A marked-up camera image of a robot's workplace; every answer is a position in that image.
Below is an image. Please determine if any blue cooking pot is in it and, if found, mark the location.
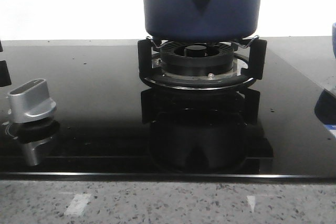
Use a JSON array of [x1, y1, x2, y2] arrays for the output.
[[143, 0, 260, 42]]

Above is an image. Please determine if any blue plastic bowl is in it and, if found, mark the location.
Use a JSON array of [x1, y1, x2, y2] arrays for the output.
[[332, 22, 336, 58]]

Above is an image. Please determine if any black pot support grate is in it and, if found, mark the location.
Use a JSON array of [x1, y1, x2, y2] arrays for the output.
[[138, 36, 267, 91]]

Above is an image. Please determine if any black round gas burner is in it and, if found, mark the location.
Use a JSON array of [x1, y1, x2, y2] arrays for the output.
[[151, 41, 239, 79]]

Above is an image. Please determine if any black glass stove top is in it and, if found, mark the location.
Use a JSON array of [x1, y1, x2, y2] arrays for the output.
[[1, 37, 335, 182]]

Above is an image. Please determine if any silver stove control knob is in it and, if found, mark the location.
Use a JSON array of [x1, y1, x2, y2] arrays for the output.
[[8, 79, 57, 123]]

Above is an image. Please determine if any black left burner grate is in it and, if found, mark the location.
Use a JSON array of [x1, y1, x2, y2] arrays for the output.
[[0, 39, 12, 88]]

